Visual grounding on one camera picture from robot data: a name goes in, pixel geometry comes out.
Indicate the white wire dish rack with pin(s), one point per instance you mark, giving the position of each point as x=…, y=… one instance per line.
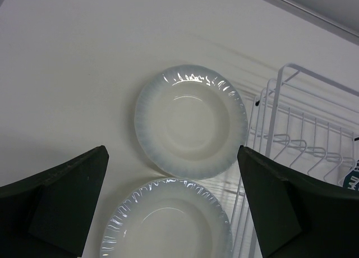
x=307, y=122

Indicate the near blue rimmed glass plate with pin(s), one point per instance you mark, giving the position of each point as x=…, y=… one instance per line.
x=168, y=217

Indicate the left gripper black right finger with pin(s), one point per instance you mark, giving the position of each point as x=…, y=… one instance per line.
x=296, y=215

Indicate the far blue rimmed glass plate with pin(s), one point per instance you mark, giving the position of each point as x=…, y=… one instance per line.
x=190, y=121

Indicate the blue rimmed glass plate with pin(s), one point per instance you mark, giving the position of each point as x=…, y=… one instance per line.
x=168, y=217
x=190, y=121

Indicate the green rimmed white plate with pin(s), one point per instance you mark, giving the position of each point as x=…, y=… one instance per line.
x=351, y=179

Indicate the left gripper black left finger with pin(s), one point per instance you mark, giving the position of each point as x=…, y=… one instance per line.
x=49, y=214

